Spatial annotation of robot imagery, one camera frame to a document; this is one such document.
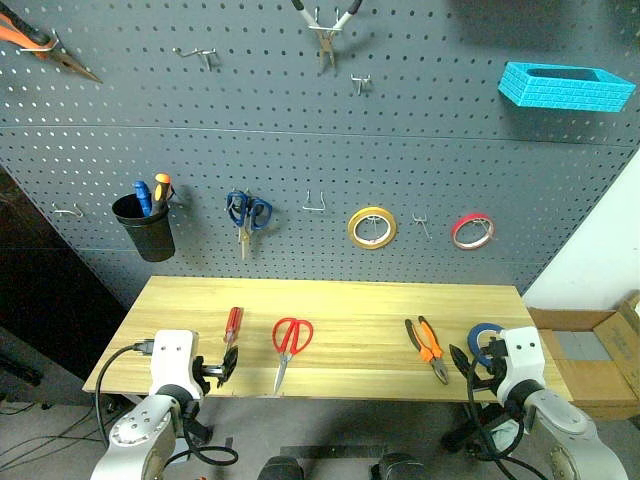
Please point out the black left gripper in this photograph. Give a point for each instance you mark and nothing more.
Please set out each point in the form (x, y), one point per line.
(207, 371)

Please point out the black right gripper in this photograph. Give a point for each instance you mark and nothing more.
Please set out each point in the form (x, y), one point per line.
(491, 372)

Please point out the blue tape roll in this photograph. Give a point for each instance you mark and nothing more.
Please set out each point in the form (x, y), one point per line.
(472, 337)

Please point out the orange black combination pliers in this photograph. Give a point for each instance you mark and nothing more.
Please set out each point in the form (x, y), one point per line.
(429, 347)

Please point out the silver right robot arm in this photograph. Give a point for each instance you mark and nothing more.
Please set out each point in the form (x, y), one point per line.
(565, 425)

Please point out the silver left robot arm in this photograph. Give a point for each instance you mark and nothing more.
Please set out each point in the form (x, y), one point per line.
(135, 430)

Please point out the grey pegboard wall panel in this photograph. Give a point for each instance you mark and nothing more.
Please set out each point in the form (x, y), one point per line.
(300, 150)

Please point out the black stand base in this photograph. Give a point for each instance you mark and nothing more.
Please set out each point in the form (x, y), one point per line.
(457, 435)

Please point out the dark rounded shape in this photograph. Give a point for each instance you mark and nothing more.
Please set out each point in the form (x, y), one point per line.
(282, 470)
(397, 467)

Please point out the red tape roll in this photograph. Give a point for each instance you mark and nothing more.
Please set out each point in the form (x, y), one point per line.
(457, 235)

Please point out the brown cardboard box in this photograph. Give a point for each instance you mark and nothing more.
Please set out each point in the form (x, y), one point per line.
(590, 385)

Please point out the metal pegboard hook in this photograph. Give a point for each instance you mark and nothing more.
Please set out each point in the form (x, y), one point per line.
(420, 217)
(42, 48)
(361, 82)
(67, 212)
(205, 59)
(314, 208)

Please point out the black plastic cup holder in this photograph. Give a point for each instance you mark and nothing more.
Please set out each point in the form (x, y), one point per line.
(150, 235)

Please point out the yellow tape roll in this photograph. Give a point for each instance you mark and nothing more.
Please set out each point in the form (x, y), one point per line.
(356, 235)

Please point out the cyan brick-pattern box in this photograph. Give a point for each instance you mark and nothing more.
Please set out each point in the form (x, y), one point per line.
(565, 95)

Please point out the orange black long-nose pliers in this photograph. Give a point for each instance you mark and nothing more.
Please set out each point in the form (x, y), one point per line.
(15, 31)

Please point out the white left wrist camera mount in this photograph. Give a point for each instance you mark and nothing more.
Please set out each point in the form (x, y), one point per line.
(172, 360)

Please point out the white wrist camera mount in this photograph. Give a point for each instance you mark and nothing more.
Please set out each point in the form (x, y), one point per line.
(522, 355)
(172, 360)

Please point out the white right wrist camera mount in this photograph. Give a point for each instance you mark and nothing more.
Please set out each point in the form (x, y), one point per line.
(522, 355)

